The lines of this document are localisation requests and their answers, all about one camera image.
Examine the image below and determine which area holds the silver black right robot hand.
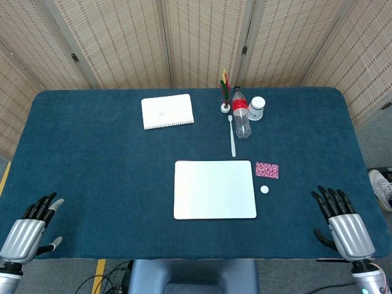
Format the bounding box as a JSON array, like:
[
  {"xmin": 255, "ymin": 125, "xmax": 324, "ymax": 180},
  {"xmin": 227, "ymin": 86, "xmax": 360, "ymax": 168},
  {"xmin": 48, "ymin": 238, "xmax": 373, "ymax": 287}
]
[{"xmin": 311, "ymin": 186, "xmax": 376, "ymax": 262}]

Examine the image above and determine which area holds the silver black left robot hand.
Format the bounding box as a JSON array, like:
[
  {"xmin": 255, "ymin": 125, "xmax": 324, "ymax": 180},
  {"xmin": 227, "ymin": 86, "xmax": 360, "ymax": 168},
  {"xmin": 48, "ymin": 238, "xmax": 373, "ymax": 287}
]
[{"xmin": 0, "ymin": 192, "xmax": 65, "ymax": 265}]

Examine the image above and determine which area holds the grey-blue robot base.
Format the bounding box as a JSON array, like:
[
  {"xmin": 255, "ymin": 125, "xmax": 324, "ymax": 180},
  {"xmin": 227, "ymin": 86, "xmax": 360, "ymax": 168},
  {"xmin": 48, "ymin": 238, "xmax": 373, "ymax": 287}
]
[{"xmin": 127, "ymin": 259, "xmax": 260, "ymax": 294}]

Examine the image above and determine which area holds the white rectangular board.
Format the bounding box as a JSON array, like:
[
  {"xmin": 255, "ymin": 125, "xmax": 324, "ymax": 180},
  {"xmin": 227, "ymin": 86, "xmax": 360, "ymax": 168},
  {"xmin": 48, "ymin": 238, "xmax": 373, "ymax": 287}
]
[{"xmin": 173, "ymin": 160, "xmax": 257, "ymax": 221}]

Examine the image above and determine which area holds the white sneaker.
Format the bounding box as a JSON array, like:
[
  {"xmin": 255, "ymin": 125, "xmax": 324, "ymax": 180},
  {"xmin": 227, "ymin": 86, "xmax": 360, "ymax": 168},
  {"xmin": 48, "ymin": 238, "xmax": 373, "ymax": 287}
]
[{"xmin": 368, "ymin": 169, "xmax": 392, "ymax": 212}]

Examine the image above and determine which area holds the yellow floor tape strip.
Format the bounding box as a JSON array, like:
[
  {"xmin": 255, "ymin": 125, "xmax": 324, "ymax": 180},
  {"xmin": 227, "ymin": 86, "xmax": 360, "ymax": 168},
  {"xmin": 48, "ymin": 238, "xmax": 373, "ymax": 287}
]
[
  {"xmin": 91, "ymin": 258, "xmax": 107, "ymax": 294},
  {"xmin": 0, "ymin": 161, "xmax": 12, "ymax": 197}
]

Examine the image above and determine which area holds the blue tablecloth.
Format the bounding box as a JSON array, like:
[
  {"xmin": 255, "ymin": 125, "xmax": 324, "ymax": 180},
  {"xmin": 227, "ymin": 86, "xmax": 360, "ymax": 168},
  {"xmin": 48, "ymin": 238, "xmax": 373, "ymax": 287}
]
[{"xmin": 0, "ymin": 87, "xmax": 387, "ymax": 261}]

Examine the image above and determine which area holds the woven bamboo screen panel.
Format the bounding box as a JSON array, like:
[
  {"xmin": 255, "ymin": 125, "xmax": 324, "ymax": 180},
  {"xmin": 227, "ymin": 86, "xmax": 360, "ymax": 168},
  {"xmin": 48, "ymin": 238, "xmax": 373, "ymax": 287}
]
[
  {"xmin": 238, "ymin": 0, "xmax": 356, "ymax": 88},
  {"xmin": 160, "ymin": 0, "xmax": 255, "ymax": 89},
  {"xmin": 301, "ymin": 0, "xmax": 392, "ymax": 129},
  {"xmin": 0, "ymin": 0, "xmax": 92, "ymax": 91},
  {"xmin": 51, "ymin": 0, "xmax": 172, "ymax": 89},
  {"xmin": 0, "ymin": 45, "xmax": 40, "ymax": 162}
]

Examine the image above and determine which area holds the white toothbrush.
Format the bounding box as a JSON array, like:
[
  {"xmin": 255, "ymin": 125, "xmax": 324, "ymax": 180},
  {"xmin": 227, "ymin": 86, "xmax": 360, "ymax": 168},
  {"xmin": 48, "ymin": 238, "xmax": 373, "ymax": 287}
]
[{"xmin": 227, "ymin": 115, "xmax": 237, "ymax": 158}]

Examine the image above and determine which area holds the clear red-label plastic bottle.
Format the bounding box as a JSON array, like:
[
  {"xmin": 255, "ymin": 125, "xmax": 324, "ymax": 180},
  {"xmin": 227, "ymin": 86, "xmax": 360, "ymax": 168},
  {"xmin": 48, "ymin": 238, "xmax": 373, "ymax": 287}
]
[{"xmin": 232, "ymin": 86, "xmax": 253, "ymax": 141}]

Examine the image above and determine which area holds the white paper cup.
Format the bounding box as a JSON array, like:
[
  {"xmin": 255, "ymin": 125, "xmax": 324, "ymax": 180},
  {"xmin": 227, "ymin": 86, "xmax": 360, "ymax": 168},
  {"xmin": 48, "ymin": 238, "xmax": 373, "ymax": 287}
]
[{"xmin": 247, "ymin": 96, "xmax": 266, "ymax": 121}]

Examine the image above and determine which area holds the red green feather shuttlecock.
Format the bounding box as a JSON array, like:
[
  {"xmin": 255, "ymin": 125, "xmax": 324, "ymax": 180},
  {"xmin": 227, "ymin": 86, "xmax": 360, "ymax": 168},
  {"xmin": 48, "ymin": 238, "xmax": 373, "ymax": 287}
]
[{"xmin": 218, "ymin": 69, "xmax": 232, "ymax": 114}]

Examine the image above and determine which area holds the white spiral notebook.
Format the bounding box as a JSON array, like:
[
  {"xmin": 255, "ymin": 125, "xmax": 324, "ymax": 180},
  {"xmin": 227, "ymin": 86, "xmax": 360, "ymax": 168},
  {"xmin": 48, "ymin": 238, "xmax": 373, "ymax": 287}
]
[{"xmin": 140, "ymin": 93, "xmax": 195, "ymax": 130}]

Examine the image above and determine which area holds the black floor cable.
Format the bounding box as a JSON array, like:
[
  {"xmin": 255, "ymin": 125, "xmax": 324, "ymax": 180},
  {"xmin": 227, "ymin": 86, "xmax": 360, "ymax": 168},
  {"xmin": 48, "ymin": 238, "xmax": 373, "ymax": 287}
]
[{"xmin": 75, "ymin": 260, "xmax": 134, "ymax": 294}]

